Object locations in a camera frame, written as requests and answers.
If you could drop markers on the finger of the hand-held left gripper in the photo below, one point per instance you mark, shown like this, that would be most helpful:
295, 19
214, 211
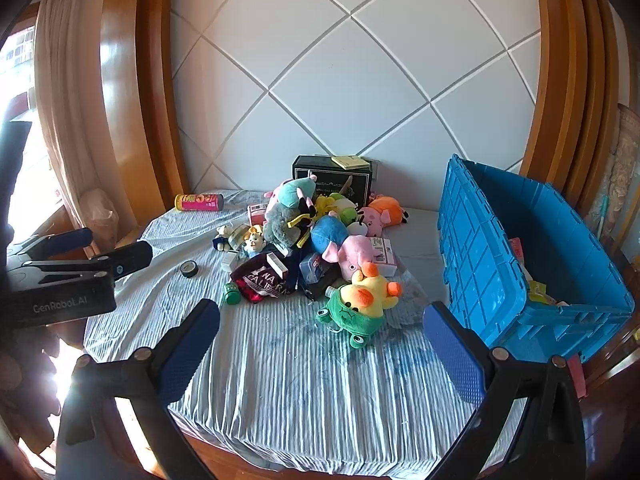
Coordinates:
65, 241
127, 260

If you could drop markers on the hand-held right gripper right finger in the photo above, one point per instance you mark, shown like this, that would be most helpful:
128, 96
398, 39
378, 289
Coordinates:
450, 355

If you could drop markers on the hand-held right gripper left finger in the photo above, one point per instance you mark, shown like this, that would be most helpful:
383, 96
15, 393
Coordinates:
190, 355

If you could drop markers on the blue plastic storage container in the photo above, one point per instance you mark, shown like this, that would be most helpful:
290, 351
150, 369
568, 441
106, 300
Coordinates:
480, 240

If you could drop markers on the person's left hand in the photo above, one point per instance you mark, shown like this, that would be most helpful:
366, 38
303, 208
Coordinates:
20, 385

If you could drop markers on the black tape roll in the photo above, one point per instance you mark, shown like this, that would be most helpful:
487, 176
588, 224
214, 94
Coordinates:
184, 270

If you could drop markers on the green small bottle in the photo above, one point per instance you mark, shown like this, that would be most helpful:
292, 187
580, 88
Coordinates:
232, 295

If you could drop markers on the yellow pink snack can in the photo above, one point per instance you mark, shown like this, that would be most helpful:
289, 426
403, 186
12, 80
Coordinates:
199, 202

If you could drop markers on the light blue striped blanket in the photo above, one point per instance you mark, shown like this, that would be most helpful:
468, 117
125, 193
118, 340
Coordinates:
280, 385

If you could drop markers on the dark red printed pouch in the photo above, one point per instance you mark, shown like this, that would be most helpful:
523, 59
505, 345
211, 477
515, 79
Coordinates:
257, 285

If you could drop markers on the small white plush dog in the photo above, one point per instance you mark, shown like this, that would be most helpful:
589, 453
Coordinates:
227, 239

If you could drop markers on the small white box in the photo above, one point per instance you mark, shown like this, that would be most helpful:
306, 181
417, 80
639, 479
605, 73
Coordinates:
230, 260

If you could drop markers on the yellow duck plush frog suit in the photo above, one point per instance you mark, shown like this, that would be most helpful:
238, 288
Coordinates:
365, 295

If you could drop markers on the pink white labelled box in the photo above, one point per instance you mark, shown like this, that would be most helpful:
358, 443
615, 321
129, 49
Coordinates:
382, 255

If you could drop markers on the white rectangular box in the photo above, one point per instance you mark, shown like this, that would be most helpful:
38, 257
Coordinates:
277, 265

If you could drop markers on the small cream plush doll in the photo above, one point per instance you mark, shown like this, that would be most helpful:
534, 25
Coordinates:
254, 240

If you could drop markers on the clear small bottle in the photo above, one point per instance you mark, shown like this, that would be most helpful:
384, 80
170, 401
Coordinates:
332, 293

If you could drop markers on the small pink box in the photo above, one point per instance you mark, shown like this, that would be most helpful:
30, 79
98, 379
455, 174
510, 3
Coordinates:
257, 215

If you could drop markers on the black pouch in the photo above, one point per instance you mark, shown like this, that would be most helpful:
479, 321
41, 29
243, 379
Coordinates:
317, 291

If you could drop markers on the blue packet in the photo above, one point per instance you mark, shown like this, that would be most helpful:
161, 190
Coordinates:
312, 267

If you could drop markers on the beige curtain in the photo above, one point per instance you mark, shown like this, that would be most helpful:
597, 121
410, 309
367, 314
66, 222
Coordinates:
65, 85

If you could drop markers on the grey plush toy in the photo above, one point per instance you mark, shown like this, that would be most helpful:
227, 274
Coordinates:
280, 222

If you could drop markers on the orange pink pig plush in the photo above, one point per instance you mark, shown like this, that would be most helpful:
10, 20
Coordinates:
387, 207

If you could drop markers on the blue pig plush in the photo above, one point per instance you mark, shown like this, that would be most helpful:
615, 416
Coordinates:
327, 232

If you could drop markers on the yellow black striped plush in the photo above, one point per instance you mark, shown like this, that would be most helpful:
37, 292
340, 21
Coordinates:
302, 220

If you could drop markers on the teal pig plush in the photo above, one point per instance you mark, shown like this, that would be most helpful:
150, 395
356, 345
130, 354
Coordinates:
290, 192

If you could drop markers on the green plush toy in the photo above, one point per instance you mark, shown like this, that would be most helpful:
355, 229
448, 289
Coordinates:
347, 210

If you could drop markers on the yellow plush toy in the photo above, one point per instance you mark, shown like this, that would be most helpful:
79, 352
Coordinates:
326, 205

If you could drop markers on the black gift box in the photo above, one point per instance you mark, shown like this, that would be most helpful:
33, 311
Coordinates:
332, 180

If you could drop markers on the yellow sticky notepad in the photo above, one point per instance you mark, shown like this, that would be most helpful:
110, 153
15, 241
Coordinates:
350, 162

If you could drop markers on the wooden frame post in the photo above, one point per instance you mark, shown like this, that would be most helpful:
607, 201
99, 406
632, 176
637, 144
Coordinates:
145, 85
565, 85

